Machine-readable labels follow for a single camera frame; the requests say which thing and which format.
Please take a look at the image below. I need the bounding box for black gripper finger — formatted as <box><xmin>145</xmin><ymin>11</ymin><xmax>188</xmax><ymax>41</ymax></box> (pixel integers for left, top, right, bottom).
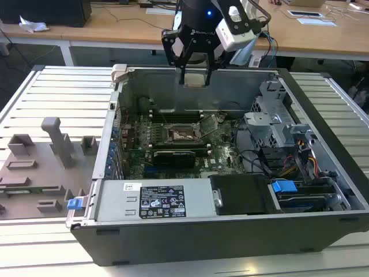
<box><xmin>201</xmin><ymin>38</ymin><xmax>224</xmax><ymax>87</ymax></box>
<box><xmin>161</xmin><ymin>27</ymin><xmax>194</xmax><ymax>85</ymax></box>

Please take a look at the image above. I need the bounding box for silver CPU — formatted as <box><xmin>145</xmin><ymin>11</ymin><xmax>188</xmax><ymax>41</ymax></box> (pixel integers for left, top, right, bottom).
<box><xmin>184</xmin><ymin>73</ymin><xmax>208</xmax><ymax>88</ymax></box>

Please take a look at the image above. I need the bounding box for black RAM slot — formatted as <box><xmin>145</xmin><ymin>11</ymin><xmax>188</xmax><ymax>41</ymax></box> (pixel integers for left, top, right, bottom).
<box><xmin>151</xmin><ymin>116</ymin><xmax>202</xmax><ymax>122</ymax></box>
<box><xmin>150</xmin><ymin>143</ymin><xmax>209</xmax><ymax>148</ymax></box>
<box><xmin>151</xmin><ymin>111</ymin><xmax>202</xmax><ymax>117</ymax></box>
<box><xmin>151</xmin><ymin>146</ymin><xmax>210</xmax><ymax>152</ymax></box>

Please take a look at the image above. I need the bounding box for CPU socket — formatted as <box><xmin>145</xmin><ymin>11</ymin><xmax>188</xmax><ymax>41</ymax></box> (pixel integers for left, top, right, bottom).
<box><xmin>161</xmin><ymin>123</ymin><xmax>203</xmax><ymax>144</ymax></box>

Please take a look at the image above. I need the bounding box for pale blue teach pendant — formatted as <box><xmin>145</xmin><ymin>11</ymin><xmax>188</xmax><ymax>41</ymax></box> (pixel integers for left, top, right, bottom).
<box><xmin>230</xmin><ymin>37</ymin><xmax>258</xmax><ymax>66</ymax></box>

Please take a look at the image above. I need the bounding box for white paper sheet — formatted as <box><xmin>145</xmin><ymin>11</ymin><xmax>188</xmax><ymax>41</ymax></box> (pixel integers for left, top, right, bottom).
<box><xmin>296</xmin><ymin>17</ymin><xmax>338</xmax><ymax>27</ymax></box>
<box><xmin>145</xmin><ymin>7</ymin><xmax>177</xmax><ymax>15</ymax></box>

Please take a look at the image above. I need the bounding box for wooden desk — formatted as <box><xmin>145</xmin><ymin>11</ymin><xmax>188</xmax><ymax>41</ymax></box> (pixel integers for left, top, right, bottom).
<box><xmin>0</xmin><ymin>16</ymin><xmax>76</xmax><ymax>67</ymax></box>
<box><xmin>62</xmin><ymin>0</ymin><xmax>369</xmax><ymax>63</ymax></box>

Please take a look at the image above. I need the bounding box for silver drive cage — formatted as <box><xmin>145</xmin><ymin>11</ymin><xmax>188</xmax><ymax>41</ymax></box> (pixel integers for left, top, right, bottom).
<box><xmin>243</xmin><ymin>80</ymin><xmax>318</xmax><ymax>151</ymax></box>

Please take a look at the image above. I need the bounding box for white framed tablet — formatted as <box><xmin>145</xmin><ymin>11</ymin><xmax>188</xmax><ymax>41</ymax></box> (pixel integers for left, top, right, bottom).
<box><xmin>287</xmin><ymin>9</ymin><xmax>326</xmax><ymax>18</ymax></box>

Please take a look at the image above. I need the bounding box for green motherboard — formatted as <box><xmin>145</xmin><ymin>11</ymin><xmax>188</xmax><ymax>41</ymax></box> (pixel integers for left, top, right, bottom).
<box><xmin>119</xmin><ymin>112</ymin><xmax>246</xmax><ymax>179</ymax></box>

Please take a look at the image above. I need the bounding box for black graphics card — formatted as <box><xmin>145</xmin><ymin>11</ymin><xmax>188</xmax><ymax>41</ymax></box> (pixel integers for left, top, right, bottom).
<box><xmin>152</xmin><ymin>149</ymin><xmax>197</xmax><ymax>170</ymax></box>

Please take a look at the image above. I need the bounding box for black box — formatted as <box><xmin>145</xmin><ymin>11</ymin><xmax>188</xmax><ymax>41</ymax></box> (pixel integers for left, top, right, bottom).
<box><xmin>0</xmin><ymin>0</ymin><xmax>92</xmax><ymax>28</ymax></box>

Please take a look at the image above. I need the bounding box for crumpled white paper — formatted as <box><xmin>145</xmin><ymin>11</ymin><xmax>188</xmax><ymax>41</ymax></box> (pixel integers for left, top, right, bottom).
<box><xmin>18</xmin><ymin>14</ymin><xmax>50</xmax><ymax>33</ymax></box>

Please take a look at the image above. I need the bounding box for black fan shroud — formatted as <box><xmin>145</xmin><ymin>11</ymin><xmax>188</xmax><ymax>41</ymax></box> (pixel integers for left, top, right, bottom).
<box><xmin>209</xmin><ymin>174</ymin><xmax>273</xmax><ymax>216</ymax></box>

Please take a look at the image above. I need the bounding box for blue disk carrier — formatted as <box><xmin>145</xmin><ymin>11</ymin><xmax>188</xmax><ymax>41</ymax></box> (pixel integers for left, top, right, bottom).
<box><xmin>270</xmin><ymin>179</ymin><xmax>298</xmax><ymax>200</ymax></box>

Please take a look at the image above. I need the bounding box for black hard disk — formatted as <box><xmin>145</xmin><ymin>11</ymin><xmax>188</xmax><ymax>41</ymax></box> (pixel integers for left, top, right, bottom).
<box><xmin>276</xmin><ymin>192</ymin><xmax>331</xmax><ymax>213</ymax></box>

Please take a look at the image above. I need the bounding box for silver power supply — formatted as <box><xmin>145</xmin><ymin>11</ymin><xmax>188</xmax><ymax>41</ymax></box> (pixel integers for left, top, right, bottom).
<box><xmin>95</xmin><ymin>178</ymin><xmax>217</xmax><ymax>222</ymax></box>

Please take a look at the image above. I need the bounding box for grey parts rack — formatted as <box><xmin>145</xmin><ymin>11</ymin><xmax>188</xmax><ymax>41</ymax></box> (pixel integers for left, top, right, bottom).
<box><xmin>0</xmin><ymin>117</ymin><xmax>100</xmax><ymax>220</ymax></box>

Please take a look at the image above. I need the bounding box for black PC case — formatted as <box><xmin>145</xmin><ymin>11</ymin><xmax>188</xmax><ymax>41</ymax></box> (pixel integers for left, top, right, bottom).
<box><xmin>65</xmin><ymin>63</ymin><xmax>369</xmax><ymax>268</ymax></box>

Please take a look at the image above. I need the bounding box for silver disk bay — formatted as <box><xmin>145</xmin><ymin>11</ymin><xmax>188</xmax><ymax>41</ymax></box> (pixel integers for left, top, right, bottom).
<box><xmin>268</xmin><ymin>175</ymin><xmax>352</xmax><ymax>213</ymax></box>

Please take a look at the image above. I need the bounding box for blue case latch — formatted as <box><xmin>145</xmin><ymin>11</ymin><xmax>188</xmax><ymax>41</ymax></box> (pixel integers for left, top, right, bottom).
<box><xmin>66</xmin><ymin>197</ymin><xmax>83</xmax><ymax>210</ymax></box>

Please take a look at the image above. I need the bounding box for green RAM stick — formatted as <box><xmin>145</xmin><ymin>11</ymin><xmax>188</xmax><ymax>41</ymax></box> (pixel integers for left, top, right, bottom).
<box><xmin>0</xmin><ymin>186</ymin><xmax>58</xmax><ymax>197</ymax></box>

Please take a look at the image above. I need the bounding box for white camera with black bracket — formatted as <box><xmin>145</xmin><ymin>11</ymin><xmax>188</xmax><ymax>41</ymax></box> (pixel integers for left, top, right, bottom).
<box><xmin>215</xmin><ymin>5</ymin><xmax>258</xmax><ymax>53</ymax></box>

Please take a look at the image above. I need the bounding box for blue cable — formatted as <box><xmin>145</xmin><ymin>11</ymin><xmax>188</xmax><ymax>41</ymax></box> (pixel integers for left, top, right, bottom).
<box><xmin>261</xmin><ymin>28</ymin><xmax>279</xmax><ymax>58</ymax></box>

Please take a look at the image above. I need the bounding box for beige case handle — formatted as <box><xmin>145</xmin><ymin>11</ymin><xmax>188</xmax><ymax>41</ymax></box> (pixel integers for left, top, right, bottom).
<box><xmin>111</xmin><ymin>63</ymin><xmax>129</xmax><ymax>83</ymax></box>

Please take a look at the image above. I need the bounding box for black cable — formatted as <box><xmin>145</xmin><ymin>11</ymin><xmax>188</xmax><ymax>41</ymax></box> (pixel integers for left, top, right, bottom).
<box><xmin>235</xmin><ymin>118</ymin><xmax>274</xmax><ymax>177</ymax></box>

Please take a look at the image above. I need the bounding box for white cable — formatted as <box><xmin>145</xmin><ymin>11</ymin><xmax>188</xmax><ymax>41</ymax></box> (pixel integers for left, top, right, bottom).
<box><xmin>328</xmin><ymin>5</ymin><xmax>361</xmax><ymax>21</ymax></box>

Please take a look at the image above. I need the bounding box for yellow red wire bundle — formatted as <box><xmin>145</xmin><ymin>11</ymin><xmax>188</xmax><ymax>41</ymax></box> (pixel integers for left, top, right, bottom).
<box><xmin>284</xmin><ymin>154</ymin><xmax>319</xmax><ymax>177</ymax></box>

